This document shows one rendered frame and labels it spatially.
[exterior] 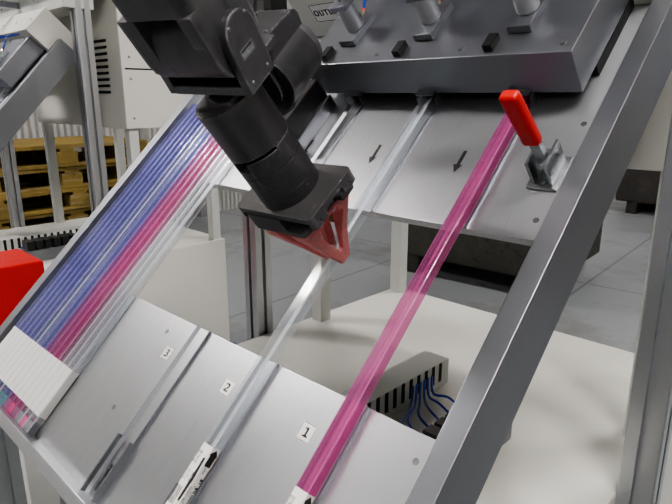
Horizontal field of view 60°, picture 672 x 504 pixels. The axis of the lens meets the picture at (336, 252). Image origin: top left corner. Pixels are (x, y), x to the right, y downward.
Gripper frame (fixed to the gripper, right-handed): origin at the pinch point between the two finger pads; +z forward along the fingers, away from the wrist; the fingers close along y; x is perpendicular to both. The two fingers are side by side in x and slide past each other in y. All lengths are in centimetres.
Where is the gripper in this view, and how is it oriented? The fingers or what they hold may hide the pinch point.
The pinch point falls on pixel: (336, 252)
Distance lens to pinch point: 58.1
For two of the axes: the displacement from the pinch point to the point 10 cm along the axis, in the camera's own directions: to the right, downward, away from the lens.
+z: 4.5, 6.4, 6.3
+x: -5.4, 7.5, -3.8
